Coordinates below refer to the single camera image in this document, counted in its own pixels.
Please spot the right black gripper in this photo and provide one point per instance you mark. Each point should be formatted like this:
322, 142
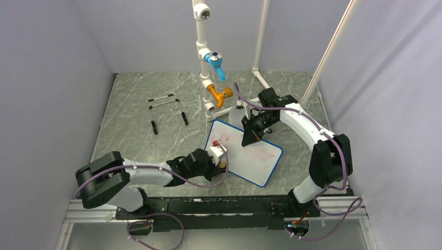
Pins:
251, 134

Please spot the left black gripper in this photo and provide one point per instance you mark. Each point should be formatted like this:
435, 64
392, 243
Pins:
214, 169

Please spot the blue framed whiteboard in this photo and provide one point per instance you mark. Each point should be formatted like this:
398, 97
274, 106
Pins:
254, 163

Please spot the yellow black eraser pad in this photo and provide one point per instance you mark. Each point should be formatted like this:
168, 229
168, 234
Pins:
223, 165

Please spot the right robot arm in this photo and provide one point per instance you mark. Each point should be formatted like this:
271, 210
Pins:
331, 161

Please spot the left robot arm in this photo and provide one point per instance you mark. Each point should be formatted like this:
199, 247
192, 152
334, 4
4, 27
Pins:
113, 180

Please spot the orange plastic tap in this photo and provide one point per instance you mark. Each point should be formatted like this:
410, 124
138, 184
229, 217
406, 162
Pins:
220, 96

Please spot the blue plastic tap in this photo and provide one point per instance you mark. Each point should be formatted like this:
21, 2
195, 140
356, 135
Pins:
215, 60

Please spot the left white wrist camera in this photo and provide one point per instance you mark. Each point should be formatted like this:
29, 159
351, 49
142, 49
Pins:
216, 152

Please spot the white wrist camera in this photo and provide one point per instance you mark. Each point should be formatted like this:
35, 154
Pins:
240, 105
216, 152

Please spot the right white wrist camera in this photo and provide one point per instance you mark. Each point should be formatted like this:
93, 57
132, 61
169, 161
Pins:
240, 105

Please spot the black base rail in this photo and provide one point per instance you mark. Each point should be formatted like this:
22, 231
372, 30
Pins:
223, 212

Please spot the black wire whiteboard stand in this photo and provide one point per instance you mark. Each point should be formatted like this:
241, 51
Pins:
158, 104

